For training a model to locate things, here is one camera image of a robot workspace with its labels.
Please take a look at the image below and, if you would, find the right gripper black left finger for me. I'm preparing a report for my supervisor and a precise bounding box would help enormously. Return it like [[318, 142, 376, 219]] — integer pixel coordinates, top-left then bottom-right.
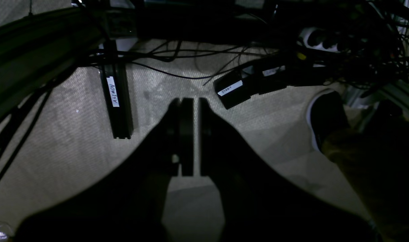
[[16, 98, 194, 242]]

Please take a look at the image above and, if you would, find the black foot pedal labelled start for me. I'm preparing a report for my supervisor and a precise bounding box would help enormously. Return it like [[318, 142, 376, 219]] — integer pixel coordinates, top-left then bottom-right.
[[213, 71, 252, 109]]

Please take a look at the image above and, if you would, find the black bar with white label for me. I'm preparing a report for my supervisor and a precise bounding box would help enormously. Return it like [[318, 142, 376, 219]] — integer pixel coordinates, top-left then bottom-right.
[[100, 40, 134, 139]]

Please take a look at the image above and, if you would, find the tangle of black cables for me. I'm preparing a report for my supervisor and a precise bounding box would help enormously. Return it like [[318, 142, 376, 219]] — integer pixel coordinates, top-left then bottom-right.
[[90, 0, 409, 91]]

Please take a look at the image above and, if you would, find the black shoe with white sole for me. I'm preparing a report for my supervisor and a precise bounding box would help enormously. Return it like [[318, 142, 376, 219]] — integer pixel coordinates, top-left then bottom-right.
[[306, 89, 350, 153]]

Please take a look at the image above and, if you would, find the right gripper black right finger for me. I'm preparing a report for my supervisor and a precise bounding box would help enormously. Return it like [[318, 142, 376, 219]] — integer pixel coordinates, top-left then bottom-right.
[[199, 98, 375, 242]]

